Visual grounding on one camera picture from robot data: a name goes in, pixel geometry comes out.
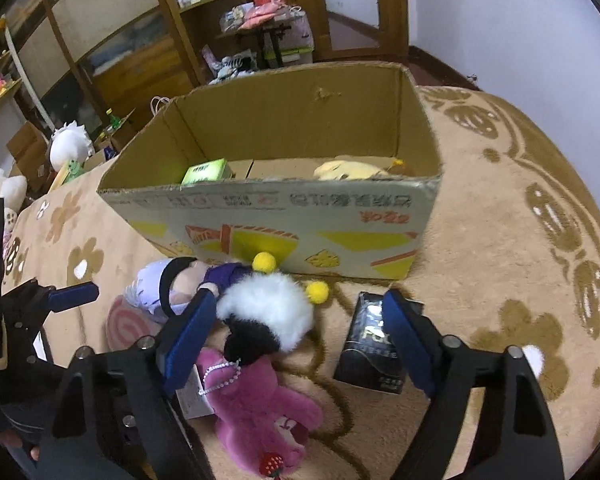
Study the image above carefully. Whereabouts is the white plush rabbit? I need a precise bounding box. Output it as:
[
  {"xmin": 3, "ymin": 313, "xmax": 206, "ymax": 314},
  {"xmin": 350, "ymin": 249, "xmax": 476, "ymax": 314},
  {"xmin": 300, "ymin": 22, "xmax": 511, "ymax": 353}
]
[{"xmin": 0, "ymin": 168, "xmax": 29, "ymax": 213}]

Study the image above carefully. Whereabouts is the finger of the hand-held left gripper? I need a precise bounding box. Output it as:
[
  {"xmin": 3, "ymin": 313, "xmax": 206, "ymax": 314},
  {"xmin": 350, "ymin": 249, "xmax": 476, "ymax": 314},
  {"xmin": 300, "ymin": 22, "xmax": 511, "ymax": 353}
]
[{"xmin": 1, "ymin": 281, "xmax": 100, "ymax": 361}]

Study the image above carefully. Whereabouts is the cluttered small table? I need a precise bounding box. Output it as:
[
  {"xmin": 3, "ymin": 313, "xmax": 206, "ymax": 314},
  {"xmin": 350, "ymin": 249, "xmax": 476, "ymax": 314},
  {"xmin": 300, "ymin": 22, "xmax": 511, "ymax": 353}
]
[{"xmin": 215, "ymin": 2, "xmax": 315, "ymax": 68}]

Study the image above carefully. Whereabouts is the green frog toy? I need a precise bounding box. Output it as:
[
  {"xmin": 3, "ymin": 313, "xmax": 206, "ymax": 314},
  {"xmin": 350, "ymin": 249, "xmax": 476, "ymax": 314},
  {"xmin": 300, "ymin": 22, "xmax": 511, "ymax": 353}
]
[{"xmin": 61, "ymin": 158, "xmax": 84, "ymax": 184}]

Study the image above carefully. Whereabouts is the pink swirl roll plush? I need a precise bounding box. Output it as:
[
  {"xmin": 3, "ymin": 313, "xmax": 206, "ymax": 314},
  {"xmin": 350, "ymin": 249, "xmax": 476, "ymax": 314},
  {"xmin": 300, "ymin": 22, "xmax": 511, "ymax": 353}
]
[{"xmin": 105, "ymin": 294, "xmax": 167, "ymax": 357}]

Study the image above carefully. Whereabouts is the green small box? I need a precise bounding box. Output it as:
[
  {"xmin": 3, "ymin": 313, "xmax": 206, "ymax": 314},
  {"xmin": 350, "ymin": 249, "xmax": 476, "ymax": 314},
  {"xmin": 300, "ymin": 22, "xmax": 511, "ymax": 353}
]
[{"xmin": 182, "ymin": 158, "xmax": 232, "ymax": 185}]

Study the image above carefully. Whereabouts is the white black fluffy plush toy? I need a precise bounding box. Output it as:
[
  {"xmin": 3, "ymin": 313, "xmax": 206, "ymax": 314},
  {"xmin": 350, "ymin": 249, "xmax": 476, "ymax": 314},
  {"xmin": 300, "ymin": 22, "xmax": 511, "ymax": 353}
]
[{"xmin": 215, "ymin": 251, "xmax": 331, "ymax": 367}]

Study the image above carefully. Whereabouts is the yellow plush toy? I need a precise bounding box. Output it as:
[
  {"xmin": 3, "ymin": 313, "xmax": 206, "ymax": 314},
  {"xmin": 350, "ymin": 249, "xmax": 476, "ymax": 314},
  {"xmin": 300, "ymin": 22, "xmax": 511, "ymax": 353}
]
[{"xmin": 313, "ymin": 158, "xmax": 406, "ymax": 181}]

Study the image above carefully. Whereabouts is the wooden corner shelf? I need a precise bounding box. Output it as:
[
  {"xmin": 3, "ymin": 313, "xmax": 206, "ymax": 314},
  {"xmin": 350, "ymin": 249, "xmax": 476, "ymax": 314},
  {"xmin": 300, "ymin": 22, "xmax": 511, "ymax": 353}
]
[{"xmin": 150, "ymin": 0, "xmax": 261, "ymax": 86}]

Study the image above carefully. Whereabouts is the wooden door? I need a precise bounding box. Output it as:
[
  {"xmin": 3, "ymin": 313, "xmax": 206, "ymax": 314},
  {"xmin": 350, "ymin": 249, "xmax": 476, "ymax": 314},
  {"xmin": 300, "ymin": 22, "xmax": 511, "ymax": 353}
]
[{"xmin": 316, "ymin": 0, "xmax": 412, "ymax": 63}]

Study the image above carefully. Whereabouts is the pink plush bear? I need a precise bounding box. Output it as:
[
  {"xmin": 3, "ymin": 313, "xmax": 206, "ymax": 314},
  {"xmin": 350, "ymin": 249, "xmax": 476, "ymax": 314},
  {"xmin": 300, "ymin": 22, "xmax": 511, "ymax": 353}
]
[{"xmin": 195, "ymin": 347, "xmax": 325, "ymax": 479}]

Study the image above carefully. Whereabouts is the wooden glass cabinet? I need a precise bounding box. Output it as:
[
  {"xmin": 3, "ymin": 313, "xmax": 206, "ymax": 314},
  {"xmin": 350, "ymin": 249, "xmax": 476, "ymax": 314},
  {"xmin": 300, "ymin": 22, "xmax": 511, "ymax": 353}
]
[{"xmin": 0, "ymin": 0, "xmax": 201, "ymax": 131}]

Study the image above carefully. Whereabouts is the purple dressed plush doll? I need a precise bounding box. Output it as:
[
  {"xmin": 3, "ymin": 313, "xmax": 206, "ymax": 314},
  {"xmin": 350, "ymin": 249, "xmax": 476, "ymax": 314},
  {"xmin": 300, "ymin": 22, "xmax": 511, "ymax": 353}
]
[{"xmin": 125, "ymin": 257, "xmax": 255, "ymax": 322}]

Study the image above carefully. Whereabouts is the black tissue packet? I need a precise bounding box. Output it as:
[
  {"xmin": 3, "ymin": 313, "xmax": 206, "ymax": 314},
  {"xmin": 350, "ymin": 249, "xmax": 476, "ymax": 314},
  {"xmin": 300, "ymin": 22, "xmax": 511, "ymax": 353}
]
[{"xmin": 333, "ymin": 291, "xmax": 427, "ymax": 396}]

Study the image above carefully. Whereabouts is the plain brown cardboard box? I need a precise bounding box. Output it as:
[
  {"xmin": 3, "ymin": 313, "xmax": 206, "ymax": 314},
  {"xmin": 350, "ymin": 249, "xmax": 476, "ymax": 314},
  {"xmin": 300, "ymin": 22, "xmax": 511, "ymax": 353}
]
[{"xmin": 6, "ymin": 121, "xmax": 52, "ymax": 194}]

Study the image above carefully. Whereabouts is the white paper tag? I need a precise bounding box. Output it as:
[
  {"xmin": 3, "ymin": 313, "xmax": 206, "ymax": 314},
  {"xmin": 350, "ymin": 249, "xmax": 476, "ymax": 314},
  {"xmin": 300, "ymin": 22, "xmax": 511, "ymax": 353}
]
[{"xmin": 176, "ymin": 364, "xmax": 215, "ymax": 419}]

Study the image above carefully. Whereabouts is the white haired plush doll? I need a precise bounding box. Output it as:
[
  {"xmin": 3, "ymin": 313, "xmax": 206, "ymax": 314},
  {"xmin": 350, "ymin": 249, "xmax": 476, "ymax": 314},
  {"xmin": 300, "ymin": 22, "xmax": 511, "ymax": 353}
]
[{"xmin": 48, "ymin": 120, "xmax": 95, "ymax": 172}]

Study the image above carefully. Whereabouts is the printed cardboard box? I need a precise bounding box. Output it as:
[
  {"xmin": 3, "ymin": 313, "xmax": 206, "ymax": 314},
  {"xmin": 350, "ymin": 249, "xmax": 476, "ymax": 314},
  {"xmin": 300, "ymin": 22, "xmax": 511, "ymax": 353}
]
[{"xmin": 97, "ymin": 60, "xmax": 444, "ymax": 281}]

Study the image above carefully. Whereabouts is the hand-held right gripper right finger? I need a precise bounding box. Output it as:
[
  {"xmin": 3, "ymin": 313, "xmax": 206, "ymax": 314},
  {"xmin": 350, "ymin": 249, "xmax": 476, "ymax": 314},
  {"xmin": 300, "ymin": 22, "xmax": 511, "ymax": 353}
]
[{"xmin": 381, "ymin": 288, "xmax": 567, "ymax": 480}]

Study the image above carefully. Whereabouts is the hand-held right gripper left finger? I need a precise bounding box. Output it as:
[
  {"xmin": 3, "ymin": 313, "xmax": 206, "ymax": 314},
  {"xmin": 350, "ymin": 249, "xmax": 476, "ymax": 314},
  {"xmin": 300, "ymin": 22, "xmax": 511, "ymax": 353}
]
[{"xmin": 35, "ymin": 290, "xmax": 217, "ymax": 480}]

